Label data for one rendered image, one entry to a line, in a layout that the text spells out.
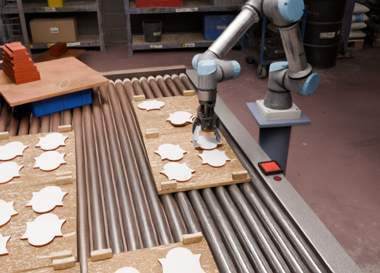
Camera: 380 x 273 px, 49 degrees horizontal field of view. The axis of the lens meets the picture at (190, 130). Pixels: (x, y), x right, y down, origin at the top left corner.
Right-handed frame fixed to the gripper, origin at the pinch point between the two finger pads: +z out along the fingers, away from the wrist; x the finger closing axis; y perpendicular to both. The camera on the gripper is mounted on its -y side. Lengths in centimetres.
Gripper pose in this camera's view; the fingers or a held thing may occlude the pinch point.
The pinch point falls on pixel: (206, 142)
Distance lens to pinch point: 175.8
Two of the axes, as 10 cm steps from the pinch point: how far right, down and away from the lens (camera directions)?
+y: 2.3, 3.8, -9.0
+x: 9.7, -1.1, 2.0
